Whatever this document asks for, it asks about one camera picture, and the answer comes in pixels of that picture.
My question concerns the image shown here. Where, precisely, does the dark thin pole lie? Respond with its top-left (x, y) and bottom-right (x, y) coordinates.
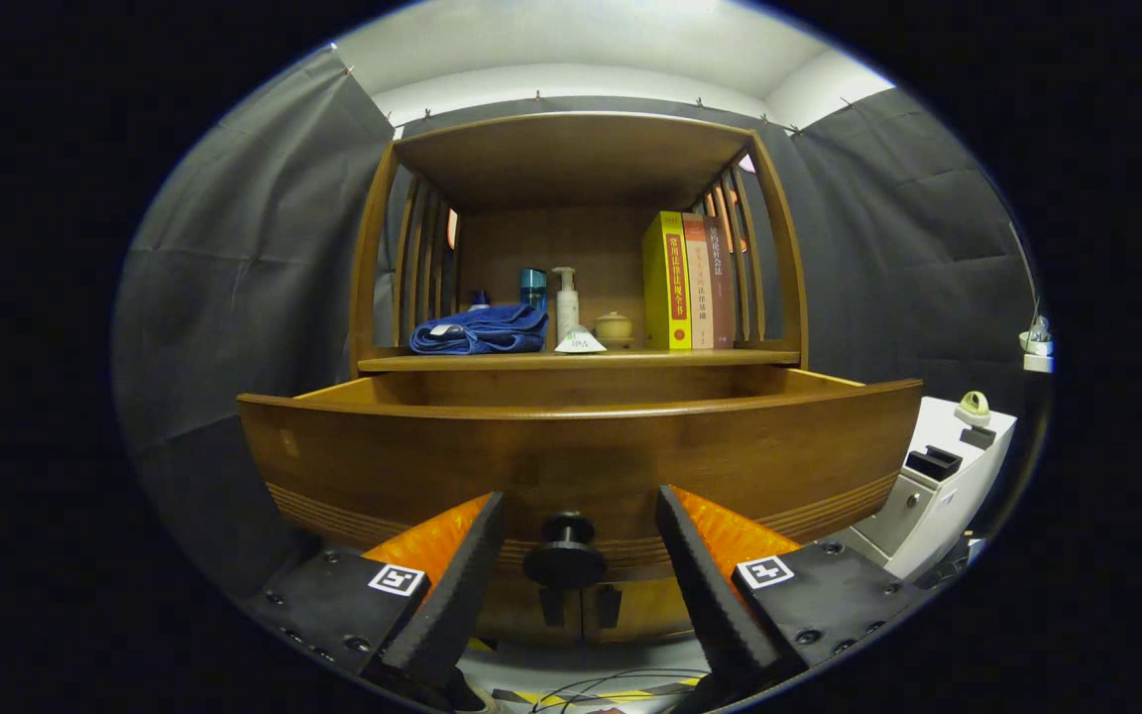
top-left (1010, 223), bottom-right (1040, 320)

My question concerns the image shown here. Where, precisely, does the yellow book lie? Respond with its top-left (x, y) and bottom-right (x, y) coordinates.
top-left (641, 210), bottom-right (693, 351)

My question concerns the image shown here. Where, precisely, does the wooden countertop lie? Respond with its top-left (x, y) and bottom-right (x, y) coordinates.
top-left (358, 345), bottom-right (802, 375)

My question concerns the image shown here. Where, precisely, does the brown book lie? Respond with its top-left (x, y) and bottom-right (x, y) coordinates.
top-left (705, 218), bottom-right (737, 349)

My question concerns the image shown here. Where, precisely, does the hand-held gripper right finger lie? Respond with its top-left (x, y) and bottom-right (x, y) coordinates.
top-left (655, 484), bottom-right (932, 700)

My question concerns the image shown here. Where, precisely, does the white pump bottle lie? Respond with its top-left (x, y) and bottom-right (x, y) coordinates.
top-left (552, 266), bottom-right (581, 343)

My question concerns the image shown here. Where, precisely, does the small black box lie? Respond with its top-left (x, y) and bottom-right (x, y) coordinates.
top-left (905, 446), bottom-right (964, 482)

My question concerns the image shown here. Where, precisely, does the wooden drawer with black knob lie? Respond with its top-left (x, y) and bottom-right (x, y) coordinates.
top-left (237, 367), bottom-right (925, 591)

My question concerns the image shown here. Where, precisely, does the wooden cabinet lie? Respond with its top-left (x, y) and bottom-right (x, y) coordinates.
top-left (348, 111), bottom-right (812, 648)

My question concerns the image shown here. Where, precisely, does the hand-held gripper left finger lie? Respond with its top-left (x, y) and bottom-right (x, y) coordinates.
top-left (239, 491), bottom-right (510, 695)

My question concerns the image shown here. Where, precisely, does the blue folded towel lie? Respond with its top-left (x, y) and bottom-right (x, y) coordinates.
top-left (408, 302), bottom-right (550, 356)

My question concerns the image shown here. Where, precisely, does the black floor cable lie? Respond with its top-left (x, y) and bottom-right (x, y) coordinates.
top-left (529, 669), bottom-right (711, 713)

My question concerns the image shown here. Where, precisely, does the white drawer unit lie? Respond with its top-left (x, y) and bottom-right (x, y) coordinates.
top-left (834, 397), bottom-right (1018, 583)

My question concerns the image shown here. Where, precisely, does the wooden cabinet door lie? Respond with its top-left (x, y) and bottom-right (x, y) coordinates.
top-left (477, 573), bottom-right (584, 644)
top-left (581, 570), bottom-right (711, 644)

